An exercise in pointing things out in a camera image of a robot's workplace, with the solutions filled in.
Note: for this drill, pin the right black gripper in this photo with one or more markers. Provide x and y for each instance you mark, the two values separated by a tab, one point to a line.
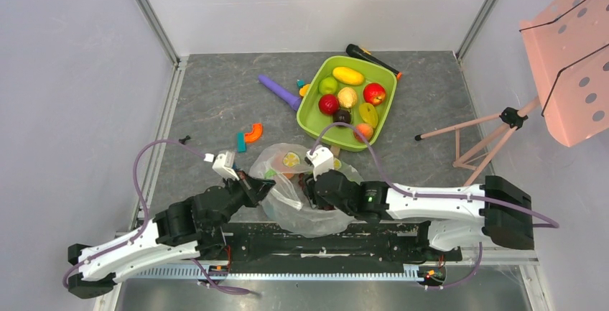
314	192

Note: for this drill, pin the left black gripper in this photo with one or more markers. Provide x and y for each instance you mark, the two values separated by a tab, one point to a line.
257	189

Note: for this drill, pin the clear plastic bag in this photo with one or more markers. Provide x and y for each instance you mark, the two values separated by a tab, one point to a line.
288	203

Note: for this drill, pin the yellow fruit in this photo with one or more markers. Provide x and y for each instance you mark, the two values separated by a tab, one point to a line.
369	114

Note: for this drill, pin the green plastic tray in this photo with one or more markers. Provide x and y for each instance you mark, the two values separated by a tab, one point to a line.
313	121

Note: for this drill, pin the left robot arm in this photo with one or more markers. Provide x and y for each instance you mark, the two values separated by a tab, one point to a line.
189	229

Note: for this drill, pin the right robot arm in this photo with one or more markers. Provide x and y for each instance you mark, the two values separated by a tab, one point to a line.
450	216

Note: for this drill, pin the dark red grapes in bag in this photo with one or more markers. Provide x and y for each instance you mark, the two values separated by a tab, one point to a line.
303	181

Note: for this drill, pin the lemon slice in bag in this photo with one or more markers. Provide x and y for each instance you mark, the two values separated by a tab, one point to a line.
291	159

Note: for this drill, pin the dark purple fake plum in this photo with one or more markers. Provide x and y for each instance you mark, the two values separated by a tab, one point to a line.
342	116

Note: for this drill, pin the red fake pomegranate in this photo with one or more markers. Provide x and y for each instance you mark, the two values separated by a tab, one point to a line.
328	104

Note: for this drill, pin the yellow fake pear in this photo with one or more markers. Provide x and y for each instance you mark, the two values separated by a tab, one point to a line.
347	97

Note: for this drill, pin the green fake apple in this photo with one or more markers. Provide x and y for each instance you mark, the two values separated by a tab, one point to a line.
328	85

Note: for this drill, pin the red fake apple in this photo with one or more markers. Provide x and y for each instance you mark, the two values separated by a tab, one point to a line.
374	94

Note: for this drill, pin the yellow fake mango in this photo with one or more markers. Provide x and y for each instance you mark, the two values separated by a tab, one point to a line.
348	76

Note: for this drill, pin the wooden stick under tray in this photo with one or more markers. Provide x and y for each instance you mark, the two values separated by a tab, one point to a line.
335	150

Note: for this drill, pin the teal long block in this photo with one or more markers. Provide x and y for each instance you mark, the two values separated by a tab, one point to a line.
241	142

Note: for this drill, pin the orange curved toy piece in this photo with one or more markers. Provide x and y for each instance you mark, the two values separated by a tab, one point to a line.
254	134

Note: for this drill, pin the small black screw piece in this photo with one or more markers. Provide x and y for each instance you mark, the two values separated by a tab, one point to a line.
185	139

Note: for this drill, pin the orange yellow toy piece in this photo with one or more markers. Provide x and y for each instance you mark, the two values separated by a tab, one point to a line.
303	90

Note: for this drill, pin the black flashlight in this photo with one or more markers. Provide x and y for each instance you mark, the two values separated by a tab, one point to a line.
362	54

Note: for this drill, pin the pink perforated music stand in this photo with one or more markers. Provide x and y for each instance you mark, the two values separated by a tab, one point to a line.
567	48

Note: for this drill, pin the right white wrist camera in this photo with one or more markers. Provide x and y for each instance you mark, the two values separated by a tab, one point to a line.
321	159

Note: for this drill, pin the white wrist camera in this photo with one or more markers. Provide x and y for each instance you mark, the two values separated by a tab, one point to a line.
223	164
321	159

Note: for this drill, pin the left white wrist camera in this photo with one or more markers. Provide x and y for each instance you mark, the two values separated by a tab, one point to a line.
223	164

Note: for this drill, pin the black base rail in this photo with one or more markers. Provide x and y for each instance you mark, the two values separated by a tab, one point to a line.
361	248

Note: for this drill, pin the purple plastic handle tool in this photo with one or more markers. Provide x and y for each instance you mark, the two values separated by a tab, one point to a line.
291	99

